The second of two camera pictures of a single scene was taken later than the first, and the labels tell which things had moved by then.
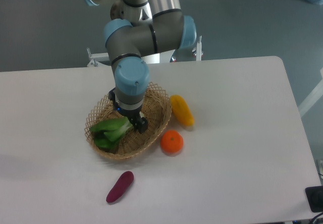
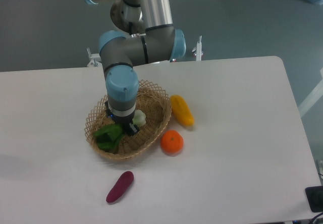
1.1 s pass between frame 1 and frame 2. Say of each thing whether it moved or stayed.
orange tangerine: stayed
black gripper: moved
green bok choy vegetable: moved
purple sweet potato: stayed
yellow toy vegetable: stayed
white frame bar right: stayed
